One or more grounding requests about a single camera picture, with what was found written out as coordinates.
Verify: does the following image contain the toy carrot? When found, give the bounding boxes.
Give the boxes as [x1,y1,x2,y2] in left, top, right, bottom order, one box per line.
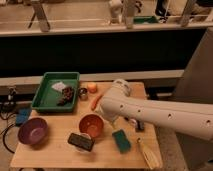
[91,94,103,111]

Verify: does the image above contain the black sponge block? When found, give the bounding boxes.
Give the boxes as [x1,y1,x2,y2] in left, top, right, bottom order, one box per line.
[68,133,94,151]

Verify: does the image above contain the green plastic tray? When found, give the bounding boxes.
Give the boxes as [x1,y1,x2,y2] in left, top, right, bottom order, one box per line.
[31,72,80,113]

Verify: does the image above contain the black cables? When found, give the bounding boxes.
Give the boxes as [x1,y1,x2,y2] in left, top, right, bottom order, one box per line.
[0,99,21,154]

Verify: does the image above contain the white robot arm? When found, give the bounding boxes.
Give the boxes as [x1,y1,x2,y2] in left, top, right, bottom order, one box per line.
[100,79,213,141]

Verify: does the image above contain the teal sponge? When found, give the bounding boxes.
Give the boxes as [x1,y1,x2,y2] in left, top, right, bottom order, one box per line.
[112,130,131,153]

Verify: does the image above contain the purple bowl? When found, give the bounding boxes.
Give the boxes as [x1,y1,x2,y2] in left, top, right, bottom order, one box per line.
[18,118,48,145]

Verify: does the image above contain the black and white clip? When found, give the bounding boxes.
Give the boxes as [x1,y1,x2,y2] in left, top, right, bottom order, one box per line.
[130,119,145,132]

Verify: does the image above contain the distant green tray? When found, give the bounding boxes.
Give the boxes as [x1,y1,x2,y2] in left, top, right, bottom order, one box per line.
[133,16,158,24]

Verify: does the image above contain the blue box on floor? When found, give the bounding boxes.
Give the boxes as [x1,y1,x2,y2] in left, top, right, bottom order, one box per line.
[15,108,31,126]

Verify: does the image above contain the orange bowl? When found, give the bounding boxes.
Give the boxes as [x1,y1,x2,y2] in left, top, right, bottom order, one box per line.
[79,114,104,138]

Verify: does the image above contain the orange ball fruit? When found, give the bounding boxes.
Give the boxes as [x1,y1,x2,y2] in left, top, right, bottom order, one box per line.
[87,82,97,93]

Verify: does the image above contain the white cloth in tray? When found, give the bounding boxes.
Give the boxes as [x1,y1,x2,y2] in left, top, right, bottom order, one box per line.
[52,82,66,92]

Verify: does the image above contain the cream dish brush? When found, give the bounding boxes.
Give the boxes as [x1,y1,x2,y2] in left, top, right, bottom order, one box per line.
[137,138,160,170]

